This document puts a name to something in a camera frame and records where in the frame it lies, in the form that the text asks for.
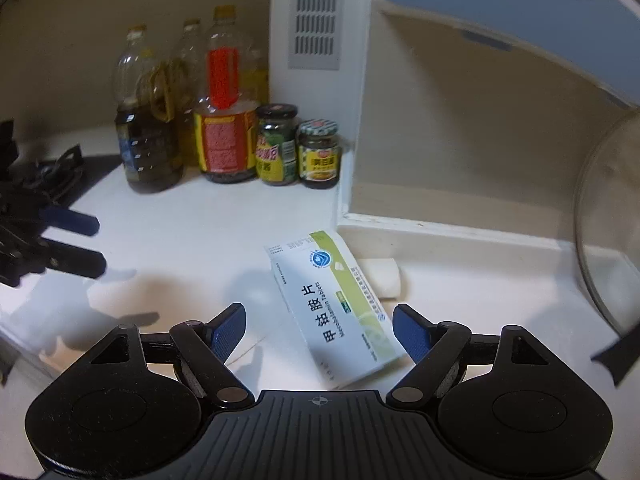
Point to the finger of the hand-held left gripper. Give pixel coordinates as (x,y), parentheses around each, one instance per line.
(70,220)
(75,259)

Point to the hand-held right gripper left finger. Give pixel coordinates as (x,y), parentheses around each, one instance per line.
(227,332)

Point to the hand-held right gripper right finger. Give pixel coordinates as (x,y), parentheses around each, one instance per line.
(412,332)

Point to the white green medicine box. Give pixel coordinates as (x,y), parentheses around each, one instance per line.
(335,310)

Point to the black gas stove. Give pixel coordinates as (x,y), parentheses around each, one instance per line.
(55,175)

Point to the dark oil bottle blue label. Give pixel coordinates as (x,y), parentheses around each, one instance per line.
(147,145)

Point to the large bottle red label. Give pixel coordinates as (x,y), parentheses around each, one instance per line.
(225,145)

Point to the yellow cooking oil bottle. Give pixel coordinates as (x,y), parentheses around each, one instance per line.
(187,85)

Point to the tall glass sauce jar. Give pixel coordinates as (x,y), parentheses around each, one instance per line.
(276,155)

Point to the short glass sauce jar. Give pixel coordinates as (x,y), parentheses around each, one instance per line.
(318,160)

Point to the grey vent grille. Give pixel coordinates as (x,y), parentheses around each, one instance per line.
(315,15)

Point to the blue panel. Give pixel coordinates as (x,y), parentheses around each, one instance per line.
(500,10)

